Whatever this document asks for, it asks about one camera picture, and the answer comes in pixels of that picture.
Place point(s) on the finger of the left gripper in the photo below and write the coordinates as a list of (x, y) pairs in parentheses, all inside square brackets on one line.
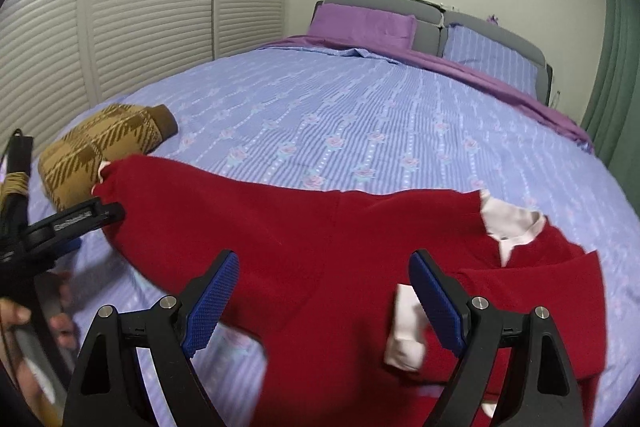
[(60, 234)]

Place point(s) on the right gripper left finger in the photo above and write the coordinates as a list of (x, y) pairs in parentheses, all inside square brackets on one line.
[(107, 387)]

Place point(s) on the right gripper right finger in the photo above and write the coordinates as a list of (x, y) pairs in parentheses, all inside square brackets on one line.
[(540, 387)]

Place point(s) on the red Mickey Mouse sweater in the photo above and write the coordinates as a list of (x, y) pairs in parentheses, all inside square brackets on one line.
[(319, 273)]

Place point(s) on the person's left hand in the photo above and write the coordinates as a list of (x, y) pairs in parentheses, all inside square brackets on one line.
[(38, 366)]

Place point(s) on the brown plaid folded garment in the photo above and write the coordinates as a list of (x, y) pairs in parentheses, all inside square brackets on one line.
[(69, 167)]

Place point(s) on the white louvered wardrobe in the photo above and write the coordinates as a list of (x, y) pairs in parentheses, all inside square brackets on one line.
[(61, 57)]

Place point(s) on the lavender floral bed cover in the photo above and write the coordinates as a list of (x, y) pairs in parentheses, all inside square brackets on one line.
[(325, 120)]

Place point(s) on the green curtain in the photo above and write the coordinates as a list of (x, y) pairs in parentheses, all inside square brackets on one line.
[(610, 104)]

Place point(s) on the purple pillow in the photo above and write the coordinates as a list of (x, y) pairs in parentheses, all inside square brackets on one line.
[(363, 25)]

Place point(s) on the lavender striped pillow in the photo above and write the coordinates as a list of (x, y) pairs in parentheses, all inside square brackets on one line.
[(471, 49)]

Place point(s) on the grey upholstered headboard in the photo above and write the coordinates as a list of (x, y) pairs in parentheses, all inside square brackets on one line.
[(432, 33)]

